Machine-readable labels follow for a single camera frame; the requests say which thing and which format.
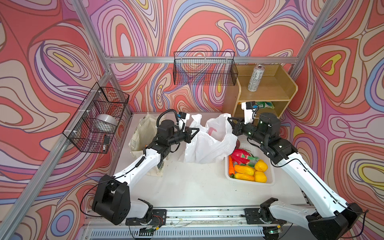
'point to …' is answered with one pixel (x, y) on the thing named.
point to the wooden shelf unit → (263, 88)
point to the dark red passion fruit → (237, 144)
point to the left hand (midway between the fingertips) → (199, 129)
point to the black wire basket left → (80, 134)
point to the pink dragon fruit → (242, 156)
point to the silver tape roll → (105, 122)
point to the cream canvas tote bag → (145, 132)
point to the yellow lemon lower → (260, 176)
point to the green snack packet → (268, 104)
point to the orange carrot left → (231, 165)
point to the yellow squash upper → (244, 169)
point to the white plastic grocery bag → (213, 142)
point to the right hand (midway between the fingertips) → (228, 122)
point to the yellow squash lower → (240, 176)
